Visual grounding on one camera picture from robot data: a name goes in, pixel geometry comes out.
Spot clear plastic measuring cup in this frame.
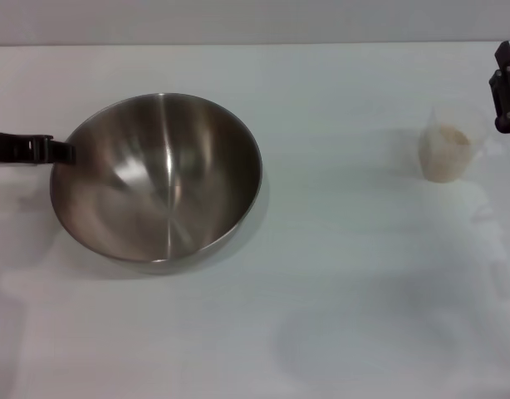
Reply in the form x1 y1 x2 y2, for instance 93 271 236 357
419 103 495 183

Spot white rice grains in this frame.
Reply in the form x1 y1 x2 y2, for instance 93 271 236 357
423 123 472 182

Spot stainless steel mixing bowl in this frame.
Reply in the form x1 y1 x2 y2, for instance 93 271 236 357
49 91 264 275

